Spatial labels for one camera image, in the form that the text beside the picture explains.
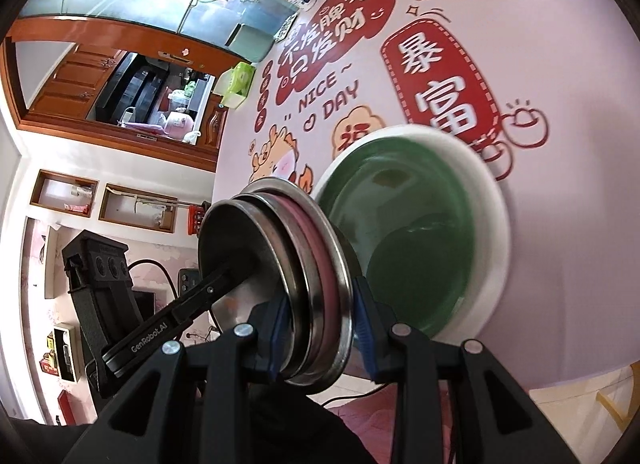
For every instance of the recessed wall shelf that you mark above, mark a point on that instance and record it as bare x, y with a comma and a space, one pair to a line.
60, 194
135, 209

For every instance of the foil blister pack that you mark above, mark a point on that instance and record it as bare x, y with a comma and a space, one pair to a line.
286, 26

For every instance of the yellow wooden chair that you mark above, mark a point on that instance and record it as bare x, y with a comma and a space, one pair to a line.
615, 409

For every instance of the small steel bowl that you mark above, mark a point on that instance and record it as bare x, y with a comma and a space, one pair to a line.
235, 239

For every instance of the pink printed tablecloth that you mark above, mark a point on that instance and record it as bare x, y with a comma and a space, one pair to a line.
550, 69

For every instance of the dark green box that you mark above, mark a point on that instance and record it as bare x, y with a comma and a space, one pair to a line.
189, 280

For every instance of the green white tissue pack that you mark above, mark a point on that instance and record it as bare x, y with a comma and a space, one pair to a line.
240, 76

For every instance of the large white plate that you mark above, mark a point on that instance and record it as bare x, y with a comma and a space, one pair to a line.
495, 244

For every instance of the green plate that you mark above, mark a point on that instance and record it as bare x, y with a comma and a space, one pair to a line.
410, 204

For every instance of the red crate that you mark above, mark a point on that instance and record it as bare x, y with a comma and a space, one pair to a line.
197, 218

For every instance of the pink bowl with steel liner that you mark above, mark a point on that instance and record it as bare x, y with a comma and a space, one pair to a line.
327, 294

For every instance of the large wide-rim steel bowl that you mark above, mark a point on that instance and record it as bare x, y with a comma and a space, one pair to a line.
347, 284

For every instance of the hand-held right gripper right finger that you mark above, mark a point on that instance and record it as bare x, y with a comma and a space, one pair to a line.
361, 324

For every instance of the pink electric cooker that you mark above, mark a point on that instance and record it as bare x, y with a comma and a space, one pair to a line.
180, 125

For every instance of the mint green canister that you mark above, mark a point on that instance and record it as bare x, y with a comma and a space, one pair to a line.
250, 41

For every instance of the wooden kitchen cabinet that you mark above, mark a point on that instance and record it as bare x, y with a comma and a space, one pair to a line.
65, 74

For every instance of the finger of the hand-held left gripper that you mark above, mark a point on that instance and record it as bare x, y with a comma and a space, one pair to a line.
205, 294

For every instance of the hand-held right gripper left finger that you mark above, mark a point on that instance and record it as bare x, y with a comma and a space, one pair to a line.
277, 344

